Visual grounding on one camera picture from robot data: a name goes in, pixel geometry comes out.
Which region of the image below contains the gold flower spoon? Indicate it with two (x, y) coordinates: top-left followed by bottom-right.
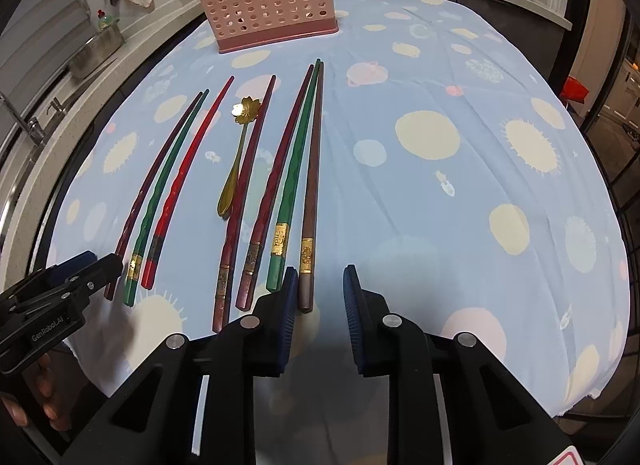
(216, 96), (263, 218)

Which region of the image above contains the green chopstick gold band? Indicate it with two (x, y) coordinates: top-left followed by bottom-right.
(266, 58), (322, 293)
(122, 89), (210, 308)

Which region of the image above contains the dark red chopstick gold band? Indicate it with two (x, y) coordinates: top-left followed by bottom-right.
(235, 64), (315, 311)
(212, 75), (277, 335)

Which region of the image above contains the red and black chopstick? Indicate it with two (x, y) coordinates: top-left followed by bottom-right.
(141, 75), (236, 291)

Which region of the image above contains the brown chopstick gold band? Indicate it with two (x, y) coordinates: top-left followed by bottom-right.
(298, 62), (326, 315)

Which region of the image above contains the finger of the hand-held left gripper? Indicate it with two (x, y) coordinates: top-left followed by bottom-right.
(30, 251), (99, 292)
(15, 254), (124, 306)

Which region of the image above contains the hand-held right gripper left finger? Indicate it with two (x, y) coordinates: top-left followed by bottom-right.
(60, 267), (301, 465)

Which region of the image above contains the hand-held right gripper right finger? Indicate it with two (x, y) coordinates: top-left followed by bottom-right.
(342, 265), (576, 465)

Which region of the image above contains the blue printed tablecloth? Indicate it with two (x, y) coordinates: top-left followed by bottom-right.
(50, 0), (631, 416)

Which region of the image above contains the dark maroon chopstick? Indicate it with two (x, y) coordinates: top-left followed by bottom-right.
(103, 90), (203, 302)

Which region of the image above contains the person's left hand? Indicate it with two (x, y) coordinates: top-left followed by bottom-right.
(0, 350), (76, 433)

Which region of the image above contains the red bag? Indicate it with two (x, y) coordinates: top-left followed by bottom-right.
(560, 76), (591, 106)

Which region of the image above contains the pink perforated utensil holder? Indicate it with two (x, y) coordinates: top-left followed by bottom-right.
(190, 0), (341, 54)

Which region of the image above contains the metal faucet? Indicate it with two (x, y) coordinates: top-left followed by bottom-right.
(0, 90), (48, 146)

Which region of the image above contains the metal sink basket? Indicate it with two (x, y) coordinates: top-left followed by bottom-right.
(67, 22), (126, 80)

